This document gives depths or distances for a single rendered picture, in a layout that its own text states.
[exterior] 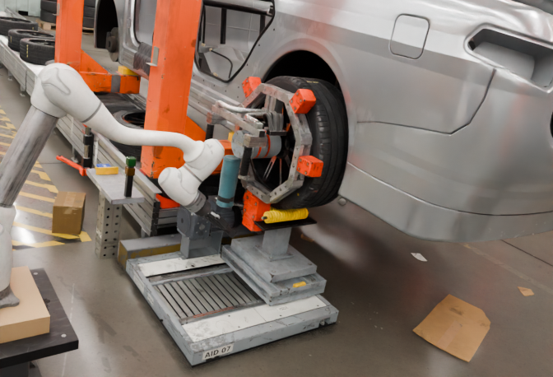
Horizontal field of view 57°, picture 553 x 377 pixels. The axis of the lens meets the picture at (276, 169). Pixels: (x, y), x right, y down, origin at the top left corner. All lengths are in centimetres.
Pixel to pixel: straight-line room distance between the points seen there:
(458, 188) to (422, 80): 42
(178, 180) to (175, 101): 72
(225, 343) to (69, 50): 286
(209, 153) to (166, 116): 67
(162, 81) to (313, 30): 77
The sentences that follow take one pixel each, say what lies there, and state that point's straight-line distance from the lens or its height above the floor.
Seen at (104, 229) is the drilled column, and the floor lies 19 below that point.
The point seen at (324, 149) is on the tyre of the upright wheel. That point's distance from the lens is 225.
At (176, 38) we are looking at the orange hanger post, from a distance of 256.
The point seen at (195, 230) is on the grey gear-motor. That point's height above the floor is 30.
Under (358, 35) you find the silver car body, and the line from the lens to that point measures 222.
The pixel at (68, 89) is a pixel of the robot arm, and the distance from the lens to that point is 178.
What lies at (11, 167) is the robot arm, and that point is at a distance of 201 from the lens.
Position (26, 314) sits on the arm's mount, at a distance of 196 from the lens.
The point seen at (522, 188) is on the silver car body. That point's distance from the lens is 203.
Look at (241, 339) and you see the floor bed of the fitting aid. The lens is 236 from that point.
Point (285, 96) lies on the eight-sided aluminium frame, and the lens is 231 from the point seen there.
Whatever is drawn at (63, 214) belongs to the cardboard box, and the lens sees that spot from 319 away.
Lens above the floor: 150
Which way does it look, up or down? 18 degrees down
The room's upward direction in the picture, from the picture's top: 11 degrees clockwise
